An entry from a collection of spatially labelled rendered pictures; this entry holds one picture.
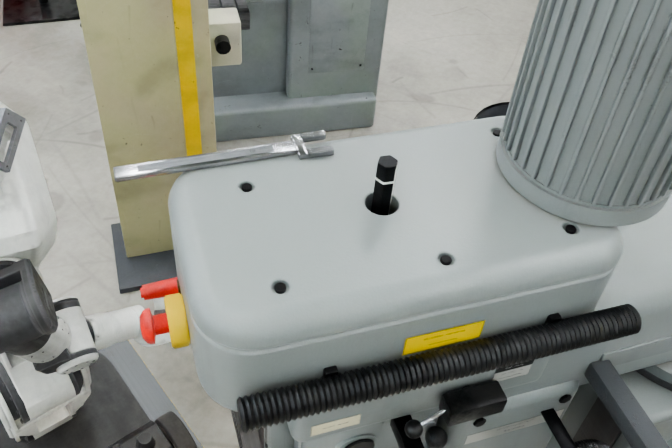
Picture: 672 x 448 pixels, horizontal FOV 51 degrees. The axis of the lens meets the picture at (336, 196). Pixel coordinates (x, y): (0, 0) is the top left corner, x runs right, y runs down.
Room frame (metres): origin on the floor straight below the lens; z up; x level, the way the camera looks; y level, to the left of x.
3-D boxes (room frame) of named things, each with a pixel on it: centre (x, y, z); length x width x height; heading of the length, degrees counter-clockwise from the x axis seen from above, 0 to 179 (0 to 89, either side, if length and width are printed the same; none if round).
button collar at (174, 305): (0.48, 0.16, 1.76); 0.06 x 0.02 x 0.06; 21
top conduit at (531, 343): (0.44, -0.14, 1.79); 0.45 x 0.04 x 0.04; 111
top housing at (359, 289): (0.57, -0.06, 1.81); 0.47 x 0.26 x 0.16; 111
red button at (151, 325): (0.47, 0.19, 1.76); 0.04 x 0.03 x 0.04; 21
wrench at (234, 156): (0.61, 0.13, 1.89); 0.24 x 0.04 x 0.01; 112
